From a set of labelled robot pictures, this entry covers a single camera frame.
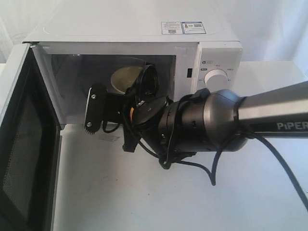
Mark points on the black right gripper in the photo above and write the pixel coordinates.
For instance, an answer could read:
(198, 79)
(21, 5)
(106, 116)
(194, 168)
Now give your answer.
(104, 106)

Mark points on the cream ceramic bowl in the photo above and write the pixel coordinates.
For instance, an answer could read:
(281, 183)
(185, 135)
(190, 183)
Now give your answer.
(124, 77)

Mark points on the white microwave door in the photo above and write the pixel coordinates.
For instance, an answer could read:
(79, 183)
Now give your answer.
(29, 145)

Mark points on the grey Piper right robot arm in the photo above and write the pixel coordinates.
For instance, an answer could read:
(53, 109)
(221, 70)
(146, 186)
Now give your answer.
(200, 122)

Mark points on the white Midea microwave oven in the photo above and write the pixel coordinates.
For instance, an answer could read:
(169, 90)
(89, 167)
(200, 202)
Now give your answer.
(78, 46)

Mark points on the clear tape piece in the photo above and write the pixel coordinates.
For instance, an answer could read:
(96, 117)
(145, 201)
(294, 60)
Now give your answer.
(108, 138)

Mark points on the white upper power knob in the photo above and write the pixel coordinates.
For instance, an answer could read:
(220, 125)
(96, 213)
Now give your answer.
(216, 80)

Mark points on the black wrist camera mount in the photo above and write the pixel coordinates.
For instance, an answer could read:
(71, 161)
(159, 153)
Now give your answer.
(144, 81)

